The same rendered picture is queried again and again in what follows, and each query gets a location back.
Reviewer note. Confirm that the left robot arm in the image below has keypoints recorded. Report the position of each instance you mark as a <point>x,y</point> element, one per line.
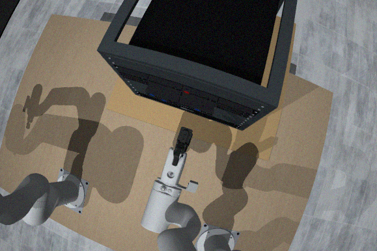
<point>35,199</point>

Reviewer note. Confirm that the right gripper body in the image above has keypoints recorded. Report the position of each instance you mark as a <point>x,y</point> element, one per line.
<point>171,174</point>

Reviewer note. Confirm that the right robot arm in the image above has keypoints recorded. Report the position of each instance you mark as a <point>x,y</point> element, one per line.
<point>164,209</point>

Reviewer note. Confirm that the tan flat board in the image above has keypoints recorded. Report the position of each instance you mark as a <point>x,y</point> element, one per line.
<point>256,140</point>

